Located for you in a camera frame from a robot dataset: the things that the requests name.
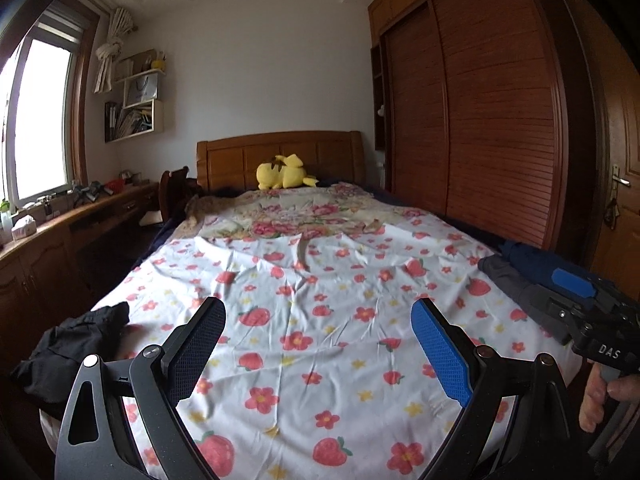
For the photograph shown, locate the black coat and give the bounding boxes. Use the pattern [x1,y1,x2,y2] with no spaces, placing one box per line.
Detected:
[10,301,131,418]

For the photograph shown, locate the stack of papers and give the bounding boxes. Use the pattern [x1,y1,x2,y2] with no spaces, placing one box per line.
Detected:
[119,105,153,138]

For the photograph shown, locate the person's right hand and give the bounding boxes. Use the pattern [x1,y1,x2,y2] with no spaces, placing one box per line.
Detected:
[577,360,640,433]

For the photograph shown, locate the wooden cabinet desk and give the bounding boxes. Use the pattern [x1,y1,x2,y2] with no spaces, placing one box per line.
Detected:
[0,180,161,381]

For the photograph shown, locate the wooden slatted wardrobe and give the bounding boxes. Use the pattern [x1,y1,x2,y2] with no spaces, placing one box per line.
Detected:
[367,0,601,261]

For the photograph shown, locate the black binders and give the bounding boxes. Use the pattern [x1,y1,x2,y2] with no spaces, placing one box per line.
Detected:
[104,101,121,142]

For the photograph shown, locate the white paper bag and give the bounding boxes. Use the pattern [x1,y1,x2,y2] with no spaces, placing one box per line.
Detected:
[124,72,160,108]

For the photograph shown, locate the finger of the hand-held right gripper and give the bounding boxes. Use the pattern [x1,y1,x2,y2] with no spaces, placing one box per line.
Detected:
[542,296,601,348]
[550,266,621,306]

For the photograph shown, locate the wooden bed headboard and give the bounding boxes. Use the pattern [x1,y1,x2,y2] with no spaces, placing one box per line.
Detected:
[196,131,362,196]

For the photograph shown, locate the wooden framed window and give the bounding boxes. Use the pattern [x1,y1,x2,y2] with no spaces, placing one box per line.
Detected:
[0,7,101,211]

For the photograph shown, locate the white wall shelf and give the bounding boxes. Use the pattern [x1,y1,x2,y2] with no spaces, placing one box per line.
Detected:
[104,49,168,143]

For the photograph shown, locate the dark wooden chair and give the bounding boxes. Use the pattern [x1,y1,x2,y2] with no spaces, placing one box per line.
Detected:
[159,166,201,221]

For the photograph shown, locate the white tissue pack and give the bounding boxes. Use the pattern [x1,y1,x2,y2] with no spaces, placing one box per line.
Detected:
[11,215,38,238]

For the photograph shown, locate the hanging keys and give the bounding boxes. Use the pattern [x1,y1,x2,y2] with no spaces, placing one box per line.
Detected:
[602,197,621,231]

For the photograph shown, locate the strawberry print bed sheet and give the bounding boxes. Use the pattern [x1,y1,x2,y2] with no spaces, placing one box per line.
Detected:
[40,225,586,480]

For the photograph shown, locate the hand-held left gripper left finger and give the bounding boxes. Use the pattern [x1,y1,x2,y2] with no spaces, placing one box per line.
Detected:
[55,296,227,480]

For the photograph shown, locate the tied white curtain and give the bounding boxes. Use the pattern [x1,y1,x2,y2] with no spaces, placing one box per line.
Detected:
[94,7,137,95]

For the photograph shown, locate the floral blanket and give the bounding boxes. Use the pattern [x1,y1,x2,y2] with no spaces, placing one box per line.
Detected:
[185,182,401,241]

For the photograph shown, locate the grey roller blind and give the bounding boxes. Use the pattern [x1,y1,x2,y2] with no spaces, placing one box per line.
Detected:
[35,10,88,43]

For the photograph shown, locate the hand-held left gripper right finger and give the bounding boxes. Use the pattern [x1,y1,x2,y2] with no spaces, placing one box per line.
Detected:
[410,296,573,480]

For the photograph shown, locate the grey folded garment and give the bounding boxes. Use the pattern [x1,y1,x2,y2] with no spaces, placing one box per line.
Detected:
[477,254,576,346]

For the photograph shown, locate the black gadget pile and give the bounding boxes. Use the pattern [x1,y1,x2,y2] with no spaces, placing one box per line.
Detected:
[75,185,108,206]

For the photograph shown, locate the yellow plush toy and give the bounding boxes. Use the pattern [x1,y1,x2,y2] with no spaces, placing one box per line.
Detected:
[256,152,320,191]

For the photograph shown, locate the wooden door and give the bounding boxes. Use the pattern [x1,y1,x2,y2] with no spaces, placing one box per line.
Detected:
[555,0,640,286]

